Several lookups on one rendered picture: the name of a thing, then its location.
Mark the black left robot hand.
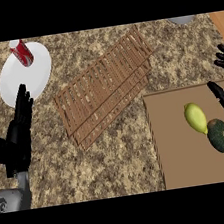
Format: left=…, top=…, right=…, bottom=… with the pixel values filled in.
left=0, top=82, right=45, bottom=180

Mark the dark green squash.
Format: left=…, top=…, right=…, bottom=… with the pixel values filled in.
left=205, top=117, right=224, bottom=156

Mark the brown flat tray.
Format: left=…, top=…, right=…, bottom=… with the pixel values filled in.
left=141, top=79, right=224, bottom=193

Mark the brown wooden tiered shelf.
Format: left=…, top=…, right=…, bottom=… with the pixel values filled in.
left=44, top=23, right=166, bottom=154

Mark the yellow lemon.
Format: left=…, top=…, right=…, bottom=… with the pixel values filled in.
left=183, top=100, right=210, bottom=138

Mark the white round plate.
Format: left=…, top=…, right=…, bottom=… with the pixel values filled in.
left=0, top=39, right=58, bottom=108

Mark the red and white can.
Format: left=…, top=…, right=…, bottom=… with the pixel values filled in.
left=7, top=38, right=36, bottom=70

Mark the grey round object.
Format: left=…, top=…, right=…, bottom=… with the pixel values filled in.
left=166, top=15, right=196, bottom=27

